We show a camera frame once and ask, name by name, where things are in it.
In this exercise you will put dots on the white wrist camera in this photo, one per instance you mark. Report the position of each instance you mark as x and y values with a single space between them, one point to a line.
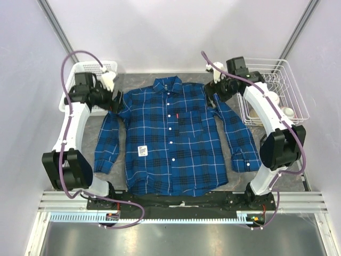
108 78
217 75

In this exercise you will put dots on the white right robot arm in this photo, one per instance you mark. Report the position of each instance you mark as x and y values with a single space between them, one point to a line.
283 143

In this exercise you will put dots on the blue plaid shirt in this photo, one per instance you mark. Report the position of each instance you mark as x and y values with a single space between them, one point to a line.
172 144

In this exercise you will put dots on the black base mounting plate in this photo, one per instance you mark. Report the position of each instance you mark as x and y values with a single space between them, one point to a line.
221 200

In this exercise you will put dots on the white ceramic bowl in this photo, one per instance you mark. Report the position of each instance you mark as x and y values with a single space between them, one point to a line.
274 97

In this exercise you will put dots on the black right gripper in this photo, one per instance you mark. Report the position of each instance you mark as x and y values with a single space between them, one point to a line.
211 88

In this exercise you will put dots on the white wire dish rack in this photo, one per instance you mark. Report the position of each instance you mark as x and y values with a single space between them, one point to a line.
280 79

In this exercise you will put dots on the pink patterned bowl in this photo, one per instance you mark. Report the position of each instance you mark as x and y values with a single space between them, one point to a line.
288 112

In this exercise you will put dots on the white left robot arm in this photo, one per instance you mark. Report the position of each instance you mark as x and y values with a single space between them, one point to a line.
66 167

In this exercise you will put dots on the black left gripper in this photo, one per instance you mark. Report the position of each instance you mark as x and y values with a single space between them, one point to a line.
114 106

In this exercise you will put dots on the beige ceramic bowl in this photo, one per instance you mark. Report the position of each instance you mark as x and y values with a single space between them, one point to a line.
253 115

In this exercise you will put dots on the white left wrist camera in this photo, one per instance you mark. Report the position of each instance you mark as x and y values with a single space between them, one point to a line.
108 78

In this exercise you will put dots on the white perforated plastic basket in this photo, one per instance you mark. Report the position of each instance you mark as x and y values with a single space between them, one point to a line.
91 73

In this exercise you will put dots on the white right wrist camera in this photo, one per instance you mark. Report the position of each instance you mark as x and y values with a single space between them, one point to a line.
217 75

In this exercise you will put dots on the white slotted cable duct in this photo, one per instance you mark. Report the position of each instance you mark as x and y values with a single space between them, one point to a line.
109 218

